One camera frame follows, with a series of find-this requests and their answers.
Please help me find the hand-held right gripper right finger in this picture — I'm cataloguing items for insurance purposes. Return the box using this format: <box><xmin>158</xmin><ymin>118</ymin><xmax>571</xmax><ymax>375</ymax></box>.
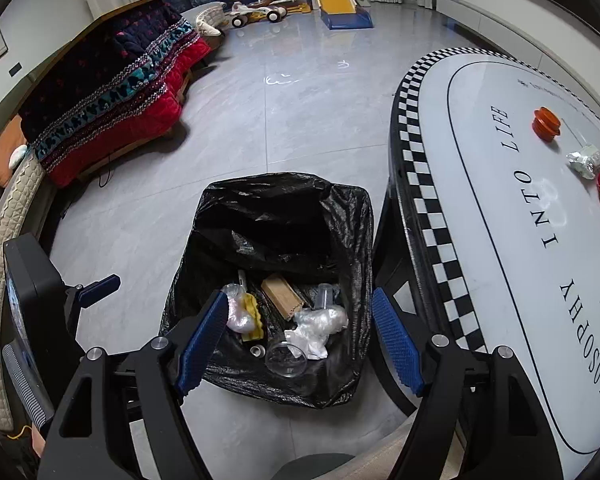
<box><xmin>371</xmin><ymin>287</ymin><xmax>563</xmax><ymax>480</ymax></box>

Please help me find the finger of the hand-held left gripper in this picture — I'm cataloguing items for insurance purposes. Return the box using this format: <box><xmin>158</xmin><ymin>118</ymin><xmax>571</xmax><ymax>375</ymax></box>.
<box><xmin>65</xmin><ymin>274</ymin><xmax>122</xmax><ymax>341</ymax></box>

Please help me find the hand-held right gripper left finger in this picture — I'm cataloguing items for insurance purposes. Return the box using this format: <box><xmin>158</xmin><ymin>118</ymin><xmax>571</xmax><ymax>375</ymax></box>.
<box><xmin>37</xmin><ymin>290</ymin><xmax>231</xmax><ymax>480</ymax></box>

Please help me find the clear plastic bag red print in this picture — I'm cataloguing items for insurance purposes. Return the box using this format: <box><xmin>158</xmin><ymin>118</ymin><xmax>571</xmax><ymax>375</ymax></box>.
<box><xmin>222</xmin><ymin>282</ymin><xmax>258</xmax><ymax>333</ymax></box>

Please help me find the yellow foam flower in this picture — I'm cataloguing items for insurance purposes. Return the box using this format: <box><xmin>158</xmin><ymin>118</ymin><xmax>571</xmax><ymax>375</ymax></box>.
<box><xmin>242</xmin><ymin>292</ymin><xmax>266</xmax><ymax>343</ymax></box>

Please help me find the white plastic bag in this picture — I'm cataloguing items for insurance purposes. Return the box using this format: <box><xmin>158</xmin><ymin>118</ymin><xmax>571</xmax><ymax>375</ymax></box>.
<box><xmin>294</xmin><ymin>305</ymin><xmax>350</xmax><ymax>336</ymax></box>

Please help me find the large clear plastic container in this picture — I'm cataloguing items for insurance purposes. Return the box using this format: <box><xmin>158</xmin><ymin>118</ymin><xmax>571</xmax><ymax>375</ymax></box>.
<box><xmin>265</xmin><ymin>341</ymin><xmax>308</xmax><ymax>378</ymax></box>

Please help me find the clear measuring cup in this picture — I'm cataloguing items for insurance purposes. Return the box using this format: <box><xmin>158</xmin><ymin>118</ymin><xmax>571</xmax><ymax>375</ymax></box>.
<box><xmin>314</xmin><ymin>282</ymin><xmax>343</xmax><ymax>311</ymax></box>

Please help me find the white tissue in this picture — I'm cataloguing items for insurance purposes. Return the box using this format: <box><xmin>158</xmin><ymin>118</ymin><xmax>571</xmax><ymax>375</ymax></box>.
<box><xmin>285</xmin><ymin>327</ymin><xmax>328</xmax><ymax>361</ymax></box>

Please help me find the brown cardboard piece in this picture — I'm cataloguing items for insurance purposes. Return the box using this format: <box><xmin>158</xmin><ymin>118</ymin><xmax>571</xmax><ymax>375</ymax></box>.
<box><xmin>260</xmin><ymin>274</ymin><xmax>306</xmax><ymax>321</ymax></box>

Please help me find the black bag trash bin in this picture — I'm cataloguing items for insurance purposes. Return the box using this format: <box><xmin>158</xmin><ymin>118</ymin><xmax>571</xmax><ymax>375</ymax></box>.
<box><xmin>159</xmin><ymin>172</ymin><xmax>376</xmax><ymax>409</ymax></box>

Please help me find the silver printed snack wrapper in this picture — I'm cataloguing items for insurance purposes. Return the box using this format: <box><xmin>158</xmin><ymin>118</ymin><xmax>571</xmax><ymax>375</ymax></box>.
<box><xmin>565</xmin><ymin>144</ymin><xmax>600</xmax><ymax>181</ymax></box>

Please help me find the orange plastic cap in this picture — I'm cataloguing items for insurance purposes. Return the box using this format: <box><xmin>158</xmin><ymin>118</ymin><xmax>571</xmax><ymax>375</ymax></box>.
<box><xmin>531</xmin><ymin>106</ymin><xmax>563</xmax><ymax>141</ymax></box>

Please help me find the beige quilted sofa cushion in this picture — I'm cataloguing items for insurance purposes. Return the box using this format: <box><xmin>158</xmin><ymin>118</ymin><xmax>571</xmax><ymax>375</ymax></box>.
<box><xmin>0</xmin><ymin>157</ymin><xmax>61</xmax><ymax>433</ymax></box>

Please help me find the black table base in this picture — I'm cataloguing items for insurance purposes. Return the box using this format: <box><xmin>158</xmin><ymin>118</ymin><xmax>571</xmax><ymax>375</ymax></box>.
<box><xmin>372</xmin><ymin>180</ymin><xmax>431</xmax><ymax>416</ymax></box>

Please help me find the dark grey cushion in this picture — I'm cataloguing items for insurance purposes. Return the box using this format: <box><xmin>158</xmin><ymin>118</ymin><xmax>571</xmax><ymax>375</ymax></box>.
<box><xmin>267</xmin><ymin>452</ymin><xmax>361</xmax><ymax>480</ymax></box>

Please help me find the orange pillow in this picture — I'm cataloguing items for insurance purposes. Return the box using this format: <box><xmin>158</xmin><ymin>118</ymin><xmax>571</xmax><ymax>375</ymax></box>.
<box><xmin>0</xmin><ymin>115</ymin><xmax>28</xmax><ymax>186</ymax></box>

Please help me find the white ride-on toy car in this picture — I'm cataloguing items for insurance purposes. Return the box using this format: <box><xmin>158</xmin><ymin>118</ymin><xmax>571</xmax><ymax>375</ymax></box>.
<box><xmin>228</xmin><ymin>1</ymin><xmax>288</xmax><ymax>28</ymax></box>

